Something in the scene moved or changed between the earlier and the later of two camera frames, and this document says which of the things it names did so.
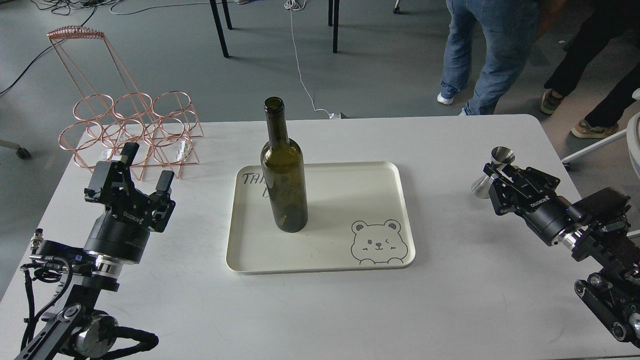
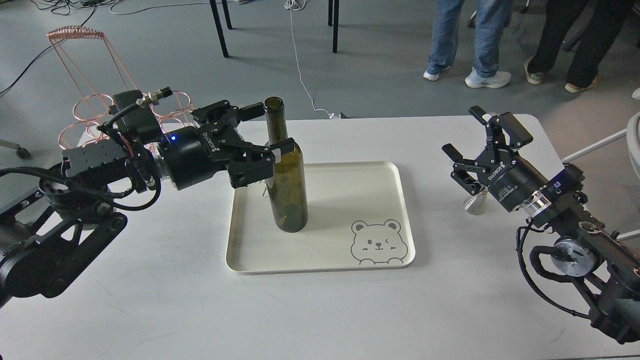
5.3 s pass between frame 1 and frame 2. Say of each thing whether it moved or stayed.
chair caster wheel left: stayed
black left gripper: moved
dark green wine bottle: stayed
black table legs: stayed
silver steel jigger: moved
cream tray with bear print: stayed
